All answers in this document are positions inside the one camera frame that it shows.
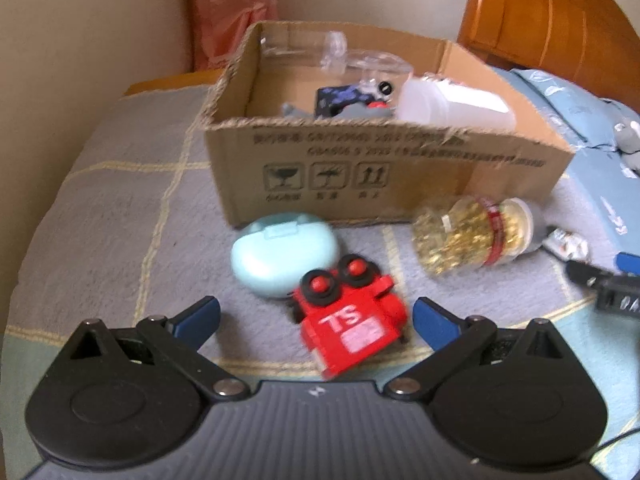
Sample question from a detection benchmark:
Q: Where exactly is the blue floral pillow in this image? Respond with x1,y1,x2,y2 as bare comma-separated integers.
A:
510,67,640,151

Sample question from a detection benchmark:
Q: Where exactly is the grey plush toy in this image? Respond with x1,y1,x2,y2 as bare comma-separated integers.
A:
614,119,640,171

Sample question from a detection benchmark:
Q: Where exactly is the mint green plastic case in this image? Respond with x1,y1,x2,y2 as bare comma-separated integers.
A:
231,212,337,300

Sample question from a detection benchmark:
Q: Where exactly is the round silver foil item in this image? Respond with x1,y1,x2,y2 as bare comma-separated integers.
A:
542,227,591,261

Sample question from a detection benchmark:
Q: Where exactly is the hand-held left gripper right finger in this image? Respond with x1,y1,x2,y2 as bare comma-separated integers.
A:
383,297,569,402

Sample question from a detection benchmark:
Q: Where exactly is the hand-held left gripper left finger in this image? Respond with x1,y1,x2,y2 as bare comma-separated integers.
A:
69,296,252,404

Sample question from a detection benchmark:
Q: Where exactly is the brown cardboard box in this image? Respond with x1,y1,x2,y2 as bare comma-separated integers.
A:
200,21,576,228

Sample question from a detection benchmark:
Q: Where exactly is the red toy truck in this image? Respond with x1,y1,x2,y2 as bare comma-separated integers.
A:
290,255,408,380

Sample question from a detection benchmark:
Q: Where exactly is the wooden headboard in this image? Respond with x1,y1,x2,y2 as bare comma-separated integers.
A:
457,0,640,106

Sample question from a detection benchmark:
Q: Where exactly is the grey toy figure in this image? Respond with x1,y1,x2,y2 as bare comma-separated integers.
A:
281,101,398,122

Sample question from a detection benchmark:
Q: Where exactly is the pink and cream curtain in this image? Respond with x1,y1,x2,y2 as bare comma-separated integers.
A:
187,0,278,72

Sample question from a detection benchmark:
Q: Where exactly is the white bottle with green label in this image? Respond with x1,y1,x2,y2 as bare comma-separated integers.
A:
397,77,517,133

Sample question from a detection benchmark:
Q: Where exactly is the wooden bedside table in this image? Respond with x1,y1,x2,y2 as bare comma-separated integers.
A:
122,71,221,97

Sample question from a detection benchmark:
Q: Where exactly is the clear bottle of gold capsules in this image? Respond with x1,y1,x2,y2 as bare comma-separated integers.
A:
411,197,548,276

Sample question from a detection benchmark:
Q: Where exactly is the clear plastic bottle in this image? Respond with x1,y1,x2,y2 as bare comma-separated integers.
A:
260,30,351,68

